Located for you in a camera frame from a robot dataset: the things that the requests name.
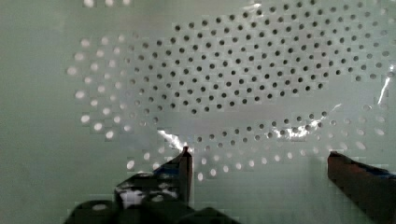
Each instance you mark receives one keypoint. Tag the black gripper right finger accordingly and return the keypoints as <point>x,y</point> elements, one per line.
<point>372,189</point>

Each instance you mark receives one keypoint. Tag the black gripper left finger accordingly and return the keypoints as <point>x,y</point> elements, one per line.
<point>172,178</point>

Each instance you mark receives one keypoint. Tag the green oval plastic strainer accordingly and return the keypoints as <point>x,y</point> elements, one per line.
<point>260,92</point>

